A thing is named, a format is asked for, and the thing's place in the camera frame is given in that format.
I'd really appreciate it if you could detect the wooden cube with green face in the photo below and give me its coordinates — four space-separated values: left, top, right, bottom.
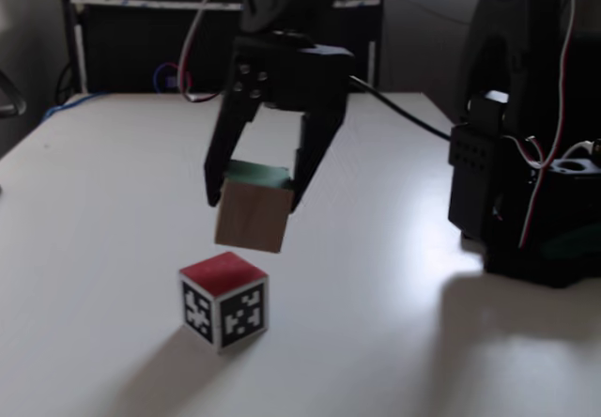
214 160 295 255

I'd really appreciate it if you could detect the cube with red marker faces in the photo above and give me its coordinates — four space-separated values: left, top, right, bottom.
177 251 270 355

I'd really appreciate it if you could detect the black box with white trim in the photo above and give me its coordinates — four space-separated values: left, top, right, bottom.
60 0 385 95

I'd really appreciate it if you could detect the dark curved chair part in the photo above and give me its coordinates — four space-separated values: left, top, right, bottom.
0 68 28 120

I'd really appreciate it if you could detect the red white servo cable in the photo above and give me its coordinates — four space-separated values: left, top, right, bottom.
511 0 583 250
179 0 237 104

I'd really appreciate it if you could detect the black camera cable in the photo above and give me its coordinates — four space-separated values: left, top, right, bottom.
348 74 455 142

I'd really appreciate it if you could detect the blue cable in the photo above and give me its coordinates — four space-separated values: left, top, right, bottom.
43 91 110 123

